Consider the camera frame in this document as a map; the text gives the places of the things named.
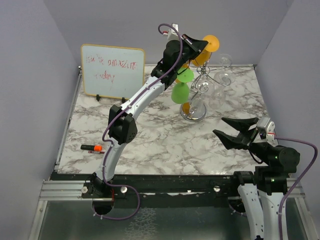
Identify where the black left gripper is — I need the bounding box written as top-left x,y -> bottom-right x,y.
174,34 -> 207,72

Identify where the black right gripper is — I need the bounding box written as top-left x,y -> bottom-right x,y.
214,115 -> 273,165

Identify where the orange plastic glass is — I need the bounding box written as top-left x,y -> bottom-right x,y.
175,63 -> 189,83
191,35 -> 220,67

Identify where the clear short glass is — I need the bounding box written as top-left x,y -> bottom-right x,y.
214,53 -> 233,79

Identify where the clear wine glass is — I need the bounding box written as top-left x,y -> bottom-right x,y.
208,70 -> 235,110

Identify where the clear tall glass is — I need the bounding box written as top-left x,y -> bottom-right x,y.
185,79 -> 214,122

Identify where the green plastic wine glass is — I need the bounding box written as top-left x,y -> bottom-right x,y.
171,67 -> 194,104

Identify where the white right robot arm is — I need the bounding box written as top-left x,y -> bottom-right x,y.
213,117 -> 300,240

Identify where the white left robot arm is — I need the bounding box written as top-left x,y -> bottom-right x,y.
90,34 -> 209,198

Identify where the chrome wine glass rack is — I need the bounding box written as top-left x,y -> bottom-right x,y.
180,61 -> 233,122

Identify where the yellow framed whiteboard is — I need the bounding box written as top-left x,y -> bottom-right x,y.
80,44 -> 146,99

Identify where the red marker pen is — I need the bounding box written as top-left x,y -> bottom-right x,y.
80,144 -> 105,154

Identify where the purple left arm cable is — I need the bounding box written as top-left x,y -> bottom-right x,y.
92,23 -> 185,221

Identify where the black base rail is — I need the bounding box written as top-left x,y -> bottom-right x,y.
49,173 -> 241,211

